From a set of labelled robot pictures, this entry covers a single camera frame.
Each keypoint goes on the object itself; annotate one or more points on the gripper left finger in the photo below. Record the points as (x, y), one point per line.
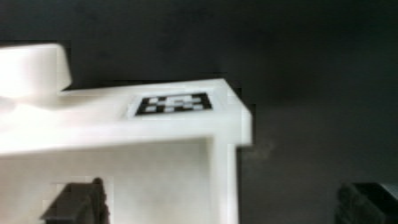
(78, 206)

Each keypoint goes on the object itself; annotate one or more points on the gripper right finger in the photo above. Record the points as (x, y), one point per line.
(366, 203)

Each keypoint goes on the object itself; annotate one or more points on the white drawer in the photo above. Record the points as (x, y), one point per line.
(145, 135)

